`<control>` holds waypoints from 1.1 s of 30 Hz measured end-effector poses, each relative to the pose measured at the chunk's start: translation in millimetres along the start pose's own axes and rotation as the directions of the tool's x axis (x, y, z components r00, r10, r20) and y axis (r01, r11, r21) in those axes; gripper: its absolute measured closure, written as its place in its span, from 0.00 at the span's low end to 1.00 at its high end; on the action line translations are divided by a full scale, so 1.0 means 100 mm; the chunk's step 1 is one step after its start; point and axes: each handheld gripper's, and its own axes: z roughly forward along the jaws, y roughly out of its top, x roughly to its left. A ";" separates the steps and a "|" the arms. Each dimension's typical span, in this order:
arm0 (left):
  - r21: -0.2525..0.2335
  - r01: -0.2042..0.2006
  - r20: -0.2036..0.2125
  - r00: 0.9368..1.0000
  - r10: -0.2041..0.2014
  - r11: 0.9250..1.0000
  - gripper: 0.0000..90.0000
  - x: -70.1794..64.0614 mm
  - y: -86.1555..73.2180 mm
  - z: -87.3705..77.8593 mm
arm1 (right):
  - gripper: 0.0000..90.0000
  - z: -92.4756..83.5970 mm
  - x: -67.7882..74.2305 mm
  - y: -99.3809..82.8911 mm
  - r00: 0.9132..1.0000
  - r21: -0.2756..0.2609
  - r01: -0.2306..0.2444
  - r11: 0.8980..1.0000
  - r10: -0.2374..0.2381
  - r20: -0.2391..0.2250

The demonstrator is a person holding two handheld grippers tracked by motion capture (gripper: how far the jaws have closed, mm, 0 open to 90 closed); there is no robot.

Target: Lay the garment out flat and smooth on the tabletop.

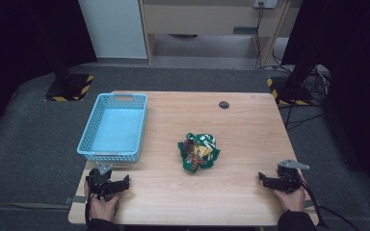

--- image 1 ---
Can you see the black stand with striped base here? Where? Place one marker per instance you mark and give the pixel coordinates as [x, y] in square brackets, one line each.
[70, 88]
[290, 91]

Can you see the person's right hand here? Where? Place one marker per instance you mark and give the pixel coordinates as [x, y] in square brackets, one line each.
[292, 200]

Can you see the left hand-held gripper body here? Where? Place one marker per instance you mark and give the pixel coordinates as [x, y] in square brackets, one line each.
[99, 183]

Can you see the light wooden desk furniture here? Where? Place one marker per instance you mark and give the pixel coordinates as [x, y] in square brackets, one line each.
[202, 19]

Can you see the green dinosaur print t-shirt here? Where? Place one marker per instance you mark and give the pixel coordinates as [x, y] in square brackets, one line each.
[202, 157]

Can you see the light blue plastic basket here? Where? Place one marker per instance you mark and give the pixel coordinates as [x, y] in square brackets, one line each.
[118, 128]

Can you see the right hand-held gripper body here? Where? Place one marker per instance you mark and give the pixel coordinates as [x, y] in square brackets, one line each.
[289, 181]

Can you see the black curtain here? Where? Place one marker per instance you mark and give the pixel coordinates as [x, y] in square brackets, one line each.
[19, 48]
[359, 80]

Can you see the person's left hand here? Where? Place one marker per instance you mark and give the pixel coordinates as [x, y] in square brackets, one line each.
[102, 208]

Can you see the dark round table grommet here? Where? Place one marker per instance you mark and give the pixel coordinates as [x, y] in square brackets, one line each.
[224, 105]

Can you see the white cabinet panel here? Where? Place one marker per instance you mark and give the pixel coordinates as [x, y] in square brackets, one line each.
[115, 29]

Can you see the white wall power outlet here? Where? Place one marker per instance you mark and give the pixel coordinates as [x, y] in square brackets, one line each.
[266, 3]

